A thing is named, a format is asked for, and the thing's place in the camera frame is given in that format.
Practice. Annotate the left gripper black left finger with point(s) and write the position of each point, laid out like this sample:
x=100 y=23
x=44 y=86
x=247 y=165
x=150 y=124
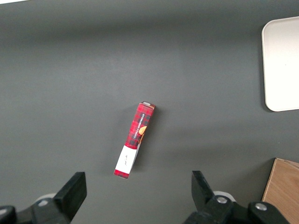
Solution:
x=70 y=196

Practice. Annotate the beige rectangular plastic tray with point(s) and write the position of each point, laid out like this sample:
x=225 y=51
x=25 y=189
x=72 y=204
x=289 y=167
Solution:
x=282 y=65

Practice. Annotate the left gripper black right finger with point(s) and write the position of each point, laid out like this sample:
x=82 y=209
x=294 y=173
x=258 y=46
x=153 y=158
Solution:
x=203 y=193

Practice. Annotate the red plaid shortbread cookie box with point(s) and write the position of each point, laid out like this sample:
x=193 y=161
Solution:
x=140 y=121

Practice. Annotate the wooden two-drawer cabinet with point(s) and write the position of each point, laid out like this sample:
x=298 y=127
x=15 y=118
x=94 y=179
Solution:
x=285 y=186

